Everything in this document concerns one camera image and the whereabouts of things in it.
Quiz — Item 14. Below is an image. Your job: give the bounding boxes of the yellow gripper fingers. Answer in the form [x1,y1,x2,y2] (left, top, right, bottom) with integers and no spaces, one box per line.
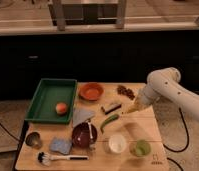
[134,100,149,111]

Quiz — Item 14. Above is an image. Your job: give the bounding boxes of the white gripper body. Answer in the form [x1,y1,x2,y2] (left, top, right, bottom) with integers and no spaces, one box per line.
[137,84,160,106]

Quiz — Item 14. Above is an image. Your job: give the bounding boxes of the yellow banana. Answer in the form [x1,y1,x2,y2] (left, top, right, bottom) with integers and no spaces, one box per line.
[126,105,139,114]

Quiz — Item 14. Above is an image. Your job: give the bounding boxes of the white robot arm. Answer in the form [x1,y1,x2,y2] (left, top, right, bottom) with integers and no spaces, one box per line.
[134,67,199,122]

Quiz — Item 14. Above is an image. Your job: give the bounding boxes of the orange red bowl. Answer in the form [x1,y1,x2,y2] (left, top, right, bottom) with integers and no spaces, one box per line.
[79,82,104,101]

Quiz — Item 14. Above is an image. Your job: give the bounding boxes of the dark red bowl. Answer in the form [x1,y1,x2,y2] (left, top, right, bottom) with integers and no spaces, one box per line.
[72,122,98,149]

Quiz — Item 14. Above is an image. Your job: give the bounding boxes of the bunch of dark grapes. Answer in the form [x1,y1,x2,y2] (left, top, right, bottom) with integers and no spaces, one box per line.
[117,85,135,100]

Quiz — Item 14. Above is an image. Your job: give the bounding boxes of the green pepper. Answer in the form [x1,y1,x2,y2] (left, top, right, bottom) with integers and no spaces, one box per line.
[100,114,120,134]

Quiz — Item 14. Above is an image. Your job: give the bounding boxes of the black rectangular eraser block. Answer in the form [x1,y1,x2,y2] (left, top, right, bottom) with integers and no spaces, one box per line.
[101,102,122,115]

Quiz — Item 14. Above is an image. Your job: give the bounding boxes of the green cup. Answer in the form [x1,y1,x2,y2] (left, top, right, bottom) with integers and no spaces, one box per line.
[131,139,151,157]

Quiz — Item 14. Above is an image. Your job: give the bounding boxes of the white cup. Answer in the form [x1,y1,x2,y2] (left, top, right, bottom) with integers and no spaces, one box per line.
[108,134,127,154]

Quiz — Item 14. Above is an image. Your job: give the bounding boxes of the white spoon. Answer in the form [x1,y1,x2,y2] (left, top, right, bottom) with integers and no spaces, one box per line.
[88,119,94,141]

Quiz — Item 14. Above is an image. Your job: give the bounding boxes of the grey cloth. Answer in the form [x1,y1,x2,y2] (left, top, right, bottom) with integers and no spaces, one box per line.
[72,108,95,127]

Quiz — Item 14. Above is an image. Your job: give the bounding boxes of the orange peach fruit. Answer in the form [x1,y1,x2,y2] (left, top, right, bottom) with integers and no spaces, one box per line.
[55,102,68,116]

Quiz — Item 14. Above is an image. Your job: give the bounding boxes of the blue sponge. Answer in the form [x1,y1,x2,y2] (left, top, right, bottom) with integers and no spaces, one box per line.
[49,137,72,155]

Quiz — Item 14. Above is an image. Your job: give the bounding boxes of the green plastic tray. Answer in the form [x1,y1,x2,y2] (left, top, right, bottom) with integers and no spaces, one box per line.
[25,78,77,124]

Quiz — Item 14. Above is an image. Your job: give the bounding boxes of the white dish brush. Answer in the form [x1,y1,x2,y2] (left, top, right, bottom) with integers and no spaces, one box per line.
[37,152,89,166]

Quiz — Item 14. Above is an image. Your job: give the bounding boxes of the metal cup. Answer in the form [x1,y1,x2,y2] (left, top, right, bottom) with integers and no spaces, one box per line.
[25,132,42,149]

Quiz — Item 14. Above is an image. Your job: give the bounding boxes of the black cable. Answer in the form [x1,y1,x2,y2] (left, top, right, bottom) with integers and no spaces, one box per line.
[162,107,191,171]

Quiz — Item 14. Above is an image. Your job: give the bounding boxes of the wooden chair frame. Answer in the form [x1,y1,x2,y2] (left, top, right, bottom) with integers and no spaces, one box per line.
[48,0,127,31]

